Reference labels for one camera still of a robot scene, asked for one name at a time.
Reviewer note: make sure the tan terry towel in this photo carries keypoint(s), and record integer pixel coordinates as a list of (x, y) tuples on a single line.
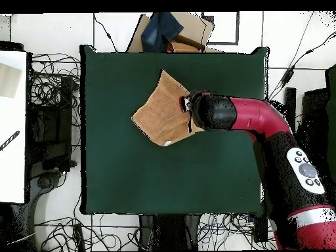
[(162, 115)]

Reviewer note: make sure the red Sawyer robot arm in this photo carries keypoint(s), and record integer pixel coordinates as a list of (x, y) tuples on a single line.
[(252, 115)]

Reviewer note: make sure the dark flat object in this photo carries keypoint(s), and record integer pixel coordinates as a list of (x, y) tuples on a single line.
[(10, 46)]

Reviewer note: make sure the tan folded cloth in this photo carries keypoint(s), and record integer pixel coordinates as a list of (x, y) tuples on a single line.
[(183, 48)]

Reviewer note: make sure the dark brown folded cloth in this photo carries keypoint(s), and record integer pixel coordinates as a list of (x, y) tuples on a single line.
[(189, 40)]

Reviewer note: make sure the brown cardboard box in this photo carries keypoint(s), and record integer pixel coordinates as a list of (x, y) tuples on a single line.
[(194, 26)]

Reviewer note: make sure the blue denim jeans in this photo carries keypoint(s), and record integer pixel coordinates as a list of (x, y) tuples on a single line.
[(157, 29)]

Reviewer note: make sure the dark green table cloth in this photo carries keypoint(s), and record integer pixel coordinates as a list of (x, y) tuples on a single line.
[(131, 170)]

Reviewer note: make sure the black power strip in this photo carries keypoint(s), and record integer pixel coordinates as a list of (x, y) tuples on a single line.
[(260, 228), (78, 236)]

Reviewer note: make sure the beige box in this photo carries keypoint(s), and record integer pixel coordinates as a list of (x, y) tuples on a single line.
[(9, 81)]

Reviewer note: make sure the white desk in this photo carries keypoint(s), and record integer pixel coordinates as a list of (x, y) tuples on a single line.
[(13, 170)]

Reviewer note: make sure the grey square frame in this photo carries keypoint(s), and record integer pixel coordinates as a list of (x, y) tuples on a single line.
[(237, 26)]

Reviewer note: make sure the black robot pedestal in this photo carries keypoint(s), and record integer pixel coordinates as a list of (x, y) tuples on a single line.
[(168, 231)]

